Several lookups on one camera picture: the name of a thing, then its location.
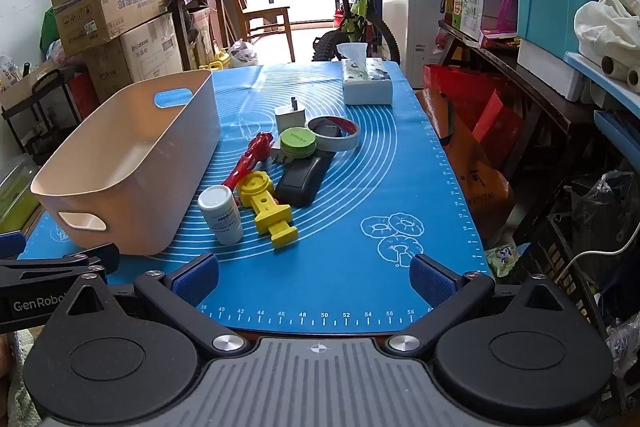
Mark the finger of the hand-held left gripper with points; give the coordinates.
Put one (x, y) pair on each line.
(11, 244)
(75, 263)

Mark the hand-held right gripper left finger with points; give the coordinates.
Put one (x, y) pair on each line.
(196, 281)

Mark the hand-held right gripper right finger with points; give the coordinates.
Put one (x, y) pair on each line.
(431, 282)

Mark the white pill bottle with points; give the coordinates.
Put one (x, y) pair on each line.
(222, 219)

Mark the beige plastic basket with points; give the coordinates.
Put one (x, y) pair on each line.
(125, 187)

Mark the yellow plastic tool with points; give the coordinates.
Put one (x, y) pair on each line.
(270, 213)

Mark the red plastic tool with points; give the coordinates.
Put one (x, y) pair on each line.
(252, 154)

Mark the double-sided tape roll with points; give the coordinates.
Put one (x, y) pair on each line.
(346, 145)

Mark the green round container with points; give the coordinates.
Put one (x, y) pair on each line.
(297, 142)

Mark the green snack packet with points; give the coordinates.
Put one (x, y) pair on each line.
(502, 257)

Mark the orange paper bag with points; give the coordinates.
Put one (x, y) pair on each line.
(475, 177)

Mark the blue silicone baking mat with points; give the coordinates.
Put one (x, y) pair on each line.
(360, 177)

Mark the black plastic crate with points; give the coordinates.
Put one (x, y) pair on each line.
(565, 257)

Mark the black handheld device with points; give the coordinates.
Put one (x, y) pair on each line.
(300, 184)

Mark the black metal cart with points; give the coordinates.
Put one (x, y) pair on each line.
(47, 107)

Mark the red gift box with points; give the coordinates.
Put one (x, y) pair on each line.
(502, 127)

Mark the black plastic bag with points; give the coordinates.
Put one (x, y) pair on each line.
(597, 207)

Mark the plain brown cardboard box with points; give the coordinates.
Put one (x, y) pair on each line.
(107, 74)

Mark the red paper bag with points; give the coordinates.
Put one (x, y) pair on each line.
(455, 82)

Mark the floral tissue box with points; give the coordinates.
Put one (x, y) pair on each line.
(367, 89)

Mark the yellow plastic jug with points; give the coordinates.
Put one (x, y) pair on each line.
(220, 59)

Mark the white printed cardboard box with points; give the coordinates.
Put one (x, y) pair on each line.
(150, 49)

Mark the dark wooden shelf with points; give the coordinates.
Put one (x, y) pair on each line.
(530, 77)

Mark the white plastic bag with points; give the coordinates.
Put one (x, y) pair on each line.
(242, 54)

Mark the white foam box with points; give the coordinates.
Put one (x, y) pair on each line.
(547, 69)

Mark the wooden chair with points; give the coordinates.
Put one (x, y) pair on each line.
(267, 19)

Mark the brown glass bottle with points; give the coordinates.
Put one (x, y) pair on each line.
(450, 9)

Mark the green white carton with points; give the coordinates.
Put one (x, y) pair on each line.
(472, 12)

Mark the green black bicycle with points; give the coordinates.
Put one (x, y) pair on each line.
(361, 2)

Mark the teal plastic storage bin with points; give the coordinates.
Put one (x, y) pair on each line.
(555, 7)

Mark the white cloth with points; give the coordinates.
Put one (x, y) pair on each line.
(605, 27)

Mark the white wall charger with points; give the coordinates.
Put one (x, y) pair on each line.
(290, 119)

